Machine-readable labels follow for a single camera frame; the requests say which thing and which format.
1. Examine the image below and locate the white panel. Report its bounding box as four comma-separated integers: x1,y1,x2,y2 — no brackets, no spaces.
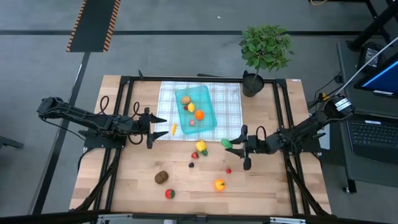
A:
320,132,331,151

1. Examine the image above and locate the black aluminium table frame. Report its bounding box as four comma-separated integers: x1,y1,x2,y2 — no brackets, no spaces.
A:
73,74,332,217

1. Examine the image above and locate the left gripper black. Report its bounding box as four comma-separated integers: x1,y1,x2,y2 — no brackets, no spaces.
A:
134,107,170,149

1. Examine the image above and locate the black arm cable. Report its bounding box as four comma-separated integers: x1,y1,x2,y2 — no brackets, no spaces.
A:
98,95,144,146
255,125,267,141

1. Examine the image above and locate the black orange striped floor mat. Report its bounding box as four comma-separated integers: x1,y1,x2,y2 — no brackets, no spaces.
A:
65,0,121,53

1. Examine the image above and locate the brown toy kiwi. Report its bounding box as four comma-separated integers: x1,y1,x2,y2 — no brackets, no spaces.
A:
154,170,170,185

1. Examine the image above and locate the black bar with silver brackets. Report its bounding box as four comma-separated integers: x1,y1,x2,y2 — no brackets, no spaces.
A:
0,210,398,224

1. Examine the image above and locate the black power adapter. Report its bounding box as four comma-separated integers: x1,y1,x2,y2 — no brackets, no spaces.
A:
356,42,386,74

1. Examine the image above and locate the white checkered cloth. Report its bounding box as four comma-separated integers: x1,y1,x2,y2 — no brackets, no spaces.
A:
154,81,244,142

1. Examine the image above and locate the grey furniture base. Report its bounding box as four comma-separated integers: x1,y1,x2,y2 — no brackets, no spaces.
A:
0,135,25,150

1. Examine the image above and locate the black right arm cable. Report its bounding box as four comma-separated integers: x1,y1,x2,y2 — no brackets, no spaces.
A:
255,125,267,141

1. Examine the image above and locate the white rod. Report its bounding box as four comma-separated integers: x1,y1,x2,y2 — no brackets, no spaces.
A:
336,37,398,98

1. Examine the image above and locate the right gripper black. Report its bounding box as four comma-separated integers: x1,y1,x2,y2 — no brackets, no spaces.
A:
224,124,271,171

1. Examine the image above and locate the orange toy orange green stem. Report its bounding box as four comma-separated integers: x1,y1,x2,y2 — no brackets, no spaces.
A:
213,178,226,192

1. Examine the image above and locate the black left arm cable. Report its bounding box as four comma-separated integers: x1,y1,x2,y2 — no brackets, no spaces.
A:
98,95,144,146

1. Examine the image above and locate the yellow toy pineapple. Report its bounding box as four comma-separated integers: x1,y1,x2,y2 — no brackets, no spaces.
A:
195,140,208,157

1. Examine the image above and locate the green plant in black pot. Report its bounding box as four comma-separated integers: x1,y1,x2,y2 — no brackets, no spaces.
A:
238,24,295,98

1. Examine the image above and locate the black laptop keyboard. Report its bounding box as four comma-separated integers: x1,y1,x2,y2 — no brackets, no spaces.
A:
338,110,398,166

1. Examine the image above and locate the screen with blue display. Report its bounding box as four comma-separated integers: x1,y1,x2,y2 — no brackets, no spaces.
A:
353,51,398,100

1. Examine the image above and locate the black stand leg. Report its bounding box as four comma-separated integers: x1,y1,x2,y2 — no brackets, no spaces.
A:
346,0,398,52

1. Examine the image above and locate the teal translucent tupperware container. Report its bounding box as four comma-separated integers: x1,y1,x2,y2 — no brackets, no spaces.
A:
174,84,218,136

